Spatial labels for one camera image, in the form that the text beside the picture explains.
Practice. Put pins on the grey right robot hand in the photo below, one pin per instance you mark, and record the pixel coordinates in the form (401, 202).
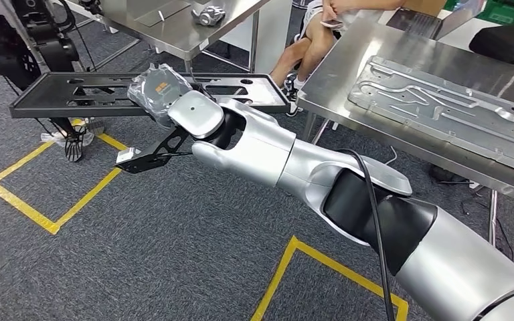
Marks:
(157, 91)

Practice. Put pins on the black license plate frame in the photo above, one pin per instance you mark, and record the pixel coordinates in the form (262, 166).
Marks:
(35, 99)

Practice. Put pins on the black robot base machine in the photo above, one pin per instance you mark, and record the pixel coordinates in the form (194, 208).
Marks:
(57, 48)

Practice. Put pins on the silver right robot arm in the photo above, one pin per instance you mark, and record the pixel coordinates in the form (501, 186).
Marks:
(257, 155)

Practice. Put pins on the grey mechanical part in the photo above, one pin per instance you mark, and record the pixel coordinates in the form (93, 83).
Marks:
(209, 15)

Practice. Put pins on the stainless steel workbench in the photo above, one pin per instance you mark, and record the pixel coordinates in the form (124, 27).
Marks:
(341, 71)

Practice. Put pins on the stainless steel table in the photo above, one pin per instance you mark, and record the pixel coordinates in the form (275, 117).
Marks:
(177, 37)

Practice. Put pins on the black ribbed stand foot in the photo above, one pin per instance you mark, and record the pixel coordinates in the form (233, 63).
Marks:
(74, 146)

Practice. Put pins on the clear plastic bag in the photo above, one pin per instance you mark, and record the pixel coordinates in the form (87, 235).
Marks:
(51, 138)

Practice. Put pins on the white upright panel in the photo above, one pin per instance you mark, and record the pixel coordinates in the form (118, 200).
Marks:
(270, 31)

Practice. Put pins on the person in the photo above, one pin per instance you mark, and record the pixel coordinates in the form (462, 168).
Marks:
(314, 44)

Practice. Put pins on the yellow floor tape rectangle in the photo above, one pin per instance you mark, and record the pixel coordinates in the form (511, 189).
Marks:
(17, 204)

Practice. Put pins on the stamped grey metal panel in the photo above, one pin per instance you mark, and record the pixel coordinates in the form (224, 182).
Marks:
(416, 97)

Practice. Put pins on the grey laptop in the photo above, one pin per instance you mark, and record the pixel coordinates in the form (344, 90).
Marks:
(416, 22)

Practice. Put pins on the brown cardboard box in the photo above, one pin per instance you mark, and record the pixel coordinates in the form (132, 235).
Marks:
(425, 5)

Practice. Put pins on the white table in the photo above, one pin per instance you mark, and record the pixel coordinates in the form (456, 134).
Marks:
(454, 42)

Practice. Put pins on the black zip case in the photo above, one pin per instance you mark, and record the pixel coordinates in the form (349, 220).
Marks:
(505, 44)

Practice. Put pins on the green plastic crate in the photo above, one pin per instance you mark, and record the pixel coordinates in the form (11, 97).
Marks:
(509, 11)

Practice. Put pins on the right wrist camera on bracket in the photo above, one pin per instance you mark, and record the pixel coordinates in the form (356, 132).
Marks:
(148, 159)

